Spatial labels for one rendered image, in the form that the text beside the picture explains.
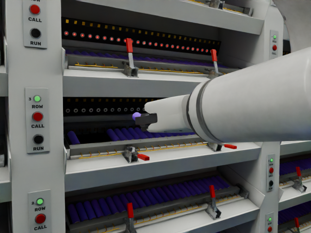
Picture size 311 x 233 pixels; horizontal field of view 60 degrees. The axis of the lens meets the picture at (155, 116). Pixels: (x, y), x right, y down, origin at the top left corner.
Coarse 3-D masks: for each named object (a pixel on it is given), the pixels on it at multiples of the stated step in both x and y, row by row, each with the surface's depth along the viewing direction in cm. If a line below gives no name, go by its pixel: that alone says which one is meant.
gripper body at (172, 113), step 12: (180, 96) 36; (144, 108) 42; (156, 108) 39; (168, 108) 36; (180, 108) 35; (168, 120) 37; (180, 120) 35; (156, 132) 41; (168, 132) 39; (180, 132) 39
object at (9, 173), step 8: (0, 136) 63; (8, 136) 54; (0, 144) 55; (8, 144) 51; (0, 152) 52; (8, 152) 49; (0, 160) 52; (8, 160) 50; (0, 168) 52; (8, 168) 52; (0, 176) 50; (8, 176) 51; (0, 184) 49; (8, 184) 49; (0, 192) 49; (8, 192) 50; (0, 200) 50; (8, 200) 51
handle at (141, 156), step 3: (132, 150) 63; (132, 153) 62; (135, 153) 62; (138, 153) 62; (138, 156) 60; (141, 156) 58; (144, 156) 58; (147, 156) 58; (144, 159) 57; (147, 159) 57
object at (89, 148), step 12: (84, 144) 62; (96, 144) 63; (108, 144) 64; (120, 144) 65; (132, 144) 67; (144, 144) 69; (156, 144) 71; (168, 144) 73; (180, 144) 75; (204, 144) 77; (96, 156) 61
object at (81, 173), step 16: (64, 144) 59; (240, 144) 84; (256, 144) 87; (64, 160) 54; (80, 160) 60; (96, 160) 61; (112, 160) 62; (160, 160) 66; (176, 160) 69; (192, 160) 72; (208, 160) 75; (224, 160) 79; (240, 160) 83; (64, 176) 54; (80, 176) 56; (96, 176) 58; (112, 176) 61; (128, 176) 63; (144, 176) 65
